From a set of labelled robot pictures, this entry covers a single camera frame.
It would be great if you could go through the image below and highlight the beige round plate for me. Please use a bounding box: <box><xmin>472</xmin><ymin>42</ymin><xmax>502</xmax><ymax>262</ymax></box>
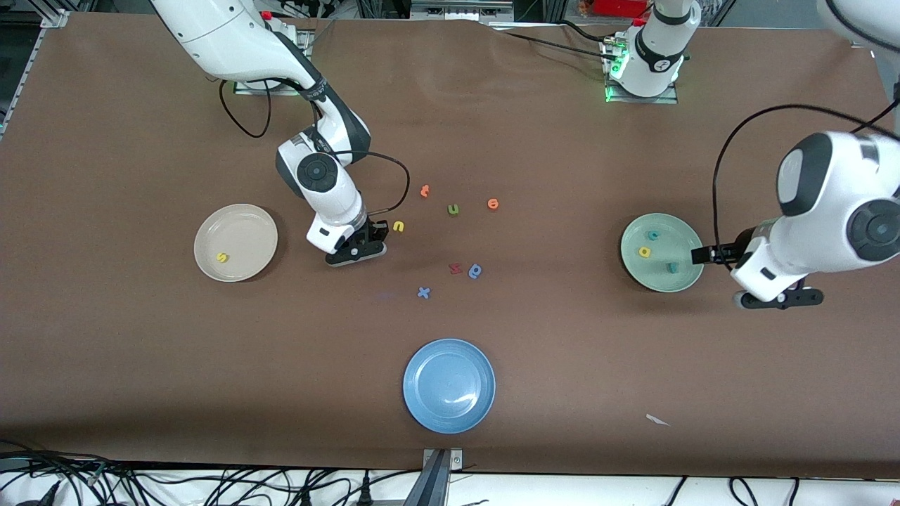
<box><xmin>194</xmin><ymin>204</ymin><xmax>278</xmax><ymax>283</ymax></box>

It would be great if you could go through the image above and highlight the black cable bundle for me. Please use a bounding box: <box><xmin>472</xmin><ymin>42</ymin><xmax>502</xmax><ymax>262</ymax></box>
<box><xmin>0</xmin><ymin>439</ymin><xmax>405</xmax><ymax>506</ymax></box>

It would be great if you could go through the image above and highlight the grey metal device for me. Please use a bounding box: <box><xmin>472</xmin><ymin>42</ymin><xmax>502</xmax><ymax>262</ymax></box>
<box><xmin>410</xmin><ymin>0</ymin><xmax>515</xmax><ymax>22</ymax></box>

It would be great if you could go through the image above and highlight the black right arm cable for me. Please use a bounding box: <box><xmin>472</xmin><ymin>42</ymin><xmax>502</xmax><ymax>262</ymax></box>
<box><xmin>219</xmin><ymin>79</ymin><xmax>411</xmax><ymax>216</ymax></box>

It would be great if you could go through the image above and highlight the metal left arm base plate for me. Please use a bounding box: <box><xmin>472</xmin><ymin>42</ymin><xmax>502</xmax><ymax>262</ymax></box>
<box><xmin>605</xmin><ymin>35</ymin><xmax>680</xmax><ymax>105</ymax></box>

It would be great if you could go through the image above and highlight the blue round plate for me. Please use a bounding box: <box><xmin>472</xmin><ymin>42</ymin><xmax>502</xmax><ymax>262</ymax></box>
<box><xmin>403</xmin><ymin>339</ymin><xmax>496</xmax><ymax>434</ymax></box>

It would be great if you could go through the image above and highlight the black base power cable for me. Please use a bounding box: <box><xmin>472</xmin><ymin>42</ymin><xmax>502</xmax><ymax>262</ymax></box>
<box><xmin>489</xmin><ymin>25</ymin><xmax>619</xmax><ymax>63</ymax></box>

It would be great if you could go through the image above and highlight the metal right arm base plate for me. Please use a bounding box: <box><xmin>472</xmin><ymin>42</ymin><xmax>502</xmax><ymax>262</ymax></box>
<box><xmin>234</xmin><ymin>32</ymin><xmax>310</xmax><ymax>96</ymax></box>

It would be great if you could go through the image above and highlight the green round plate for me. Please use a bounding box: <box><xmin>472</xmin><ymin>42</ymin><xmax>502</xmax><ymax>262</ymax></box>
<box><xmin>620</xmin><ymin>213</ymin><xmax>705</xmax><ymax>293</ymax></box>

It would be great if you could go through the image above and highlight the brown table cover sheet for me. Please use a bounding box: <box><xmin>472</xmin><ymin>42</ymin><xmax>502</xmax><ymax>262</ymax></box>
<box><xmin>0</xmin><ymin>13</ymin><xmax>900</xmax><ymax>480</ymax></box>

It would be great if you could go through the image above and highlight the aluminium frame rail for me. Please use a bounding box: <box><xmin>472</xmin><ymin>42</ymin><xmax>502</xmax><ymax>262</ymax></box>
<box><xmin>0</xmin><ymin>8</ymin><xmax>71</xmax><ymax>134</ymax></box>

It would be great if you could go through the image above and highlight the red box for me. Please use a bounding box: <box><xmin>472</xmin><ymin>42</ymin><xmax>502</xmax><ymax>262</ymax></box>
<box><xmin>589</xmin><ymin>0</ymin><xmax>649</xmax><ymax>18</ymax></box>

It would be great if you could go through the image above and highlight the aluminium profile with bracket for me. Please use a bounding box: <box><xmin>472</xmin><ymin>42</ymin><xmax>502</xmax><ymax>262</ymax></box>
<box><xmin>404</xmin><ymin>448</ymin><xmax>465</xmax><ymax>506</ymax></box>

